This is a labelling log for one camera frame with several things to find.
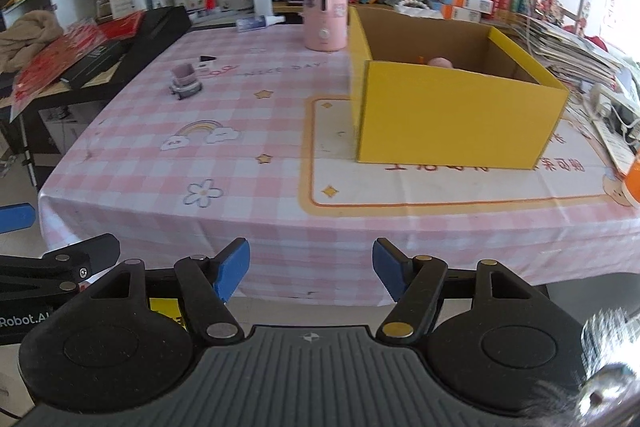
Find stack of papers and magazines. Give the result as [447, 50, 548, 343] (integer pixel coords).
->
[520, 14, 626, 90]

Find white bag pearl handle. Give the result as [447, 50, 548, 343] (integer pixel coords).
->
[395, 0, 436, 16]

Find white power strip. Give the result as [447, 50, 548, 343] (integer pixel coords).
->
[585, 84, 640, 132]

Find pink checked tablecloth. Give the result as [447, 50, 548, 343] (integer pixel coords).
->
[37, 14, 640, 308]

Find white box red label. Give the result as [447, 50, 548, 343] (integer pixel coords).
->
[107, 0, 146, 18]

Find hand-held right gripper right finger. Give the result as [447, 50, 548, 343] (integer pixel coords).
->
[372, 237, 556, 342]

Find flat black box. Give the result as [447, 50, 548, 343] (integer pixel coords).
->
[60, 38, 128, 88]

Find beige cloth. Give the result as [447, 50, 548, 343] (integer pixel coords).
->
[0, 11, 66, 72]

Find yellow cardboard box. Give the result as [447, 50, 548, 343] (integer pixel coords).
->
[347, 5, 571, 171]

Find white orange-bordered placemat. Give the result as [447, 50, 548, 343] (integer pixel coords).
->
[298, 94, 640, 219]

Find red printed sheets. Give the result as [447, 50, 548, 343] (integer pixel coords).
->
[10, 19, 146, 122]

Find grey fur pompom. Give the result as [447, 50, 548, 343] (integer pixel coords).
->
[530, 307, 640, 427]

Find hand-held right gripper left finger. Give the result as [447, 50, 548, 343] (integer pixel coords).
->
[82, 237, 251, 342]

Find pink humidifier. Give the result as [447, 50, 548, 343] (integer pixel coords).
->
[301, 0, 349, 54]

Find black side table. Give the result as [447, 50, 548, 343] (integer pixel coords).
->
[10, 57, 151, 192]

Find small grey toy car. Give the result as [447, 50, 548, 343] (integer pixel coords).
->
[169, 63, 205, 100]

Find large black case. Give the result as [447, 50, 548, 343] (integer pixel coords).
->
[125, 5, 193, 75]

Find orange cup white lid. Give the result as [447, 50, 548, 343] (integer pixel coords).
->
[620, 152, 640, 206]

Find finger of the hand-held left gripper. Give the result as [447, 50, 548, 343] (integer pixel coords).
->
[0, 233, 122, 295]
[0, 203, 37, 235]

